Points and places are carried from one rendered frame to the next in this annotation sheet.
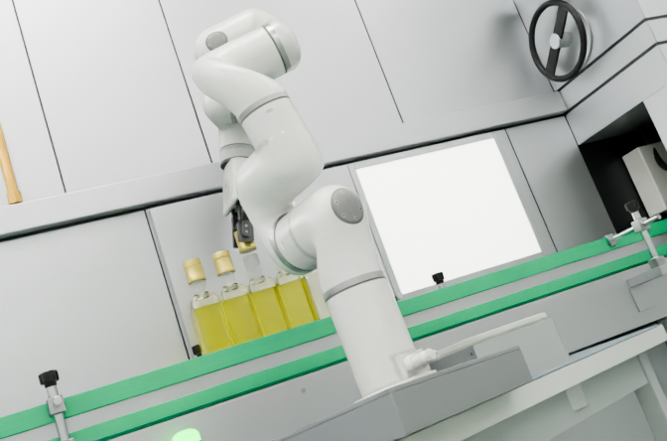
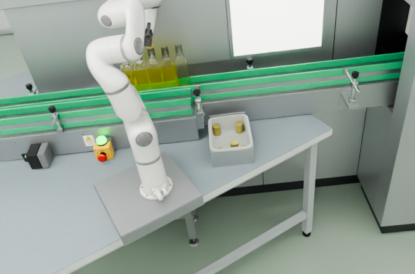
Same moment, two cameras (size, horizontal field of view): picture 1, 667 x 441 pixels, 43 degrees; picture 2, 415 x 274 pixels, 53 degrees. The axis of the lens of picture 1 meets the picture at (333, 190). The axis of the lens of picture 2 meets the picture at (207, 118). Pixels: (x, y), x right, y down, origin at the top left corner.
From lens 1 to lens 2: 1.37 m
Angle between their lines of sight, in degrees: 57
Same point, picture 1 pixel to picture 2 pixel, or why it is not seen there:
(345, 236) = (140, 150)
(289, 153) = (121, 115)
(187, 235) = not seen: hidden behind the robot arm
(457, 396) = (155, 226)
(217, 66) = (91, 68)
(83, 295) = (82, 33)
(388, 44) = not seen: outside the picture
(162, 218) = not seen: hidden behind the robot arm
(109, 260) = (94, 19)
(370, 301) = (146, 171)
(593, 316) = (312, 103)
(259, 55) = (116, 59)
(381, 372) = (146, 189)
